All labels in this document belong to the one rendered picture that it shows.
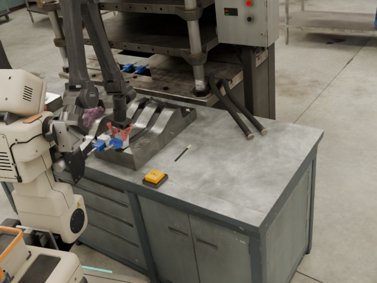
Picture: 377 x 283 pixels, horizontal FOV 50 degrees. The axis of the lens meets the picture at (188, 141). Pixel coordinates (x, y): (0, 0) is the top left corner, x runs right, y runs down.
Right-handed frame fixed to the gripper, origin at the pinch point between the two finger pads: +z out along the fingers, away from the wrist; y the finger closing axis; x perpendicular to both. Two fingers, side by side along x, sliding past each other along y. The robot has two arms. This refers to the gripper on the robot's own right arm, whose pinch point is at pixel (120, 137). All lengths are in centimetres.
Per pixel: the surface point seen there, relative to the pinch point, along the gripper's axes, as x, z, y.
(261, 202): -3, 5, -67
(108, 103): -29.8, 5.0, 35.4
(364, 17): -411, 11, -16
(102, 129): -14.5, 11.0, 25.5
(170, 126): -25.6, 2.1, -8.7
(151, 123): -22.1, 1.9, 0.2
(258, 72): -139, 8, -4
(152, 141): -12.0, 4.1, -8.8
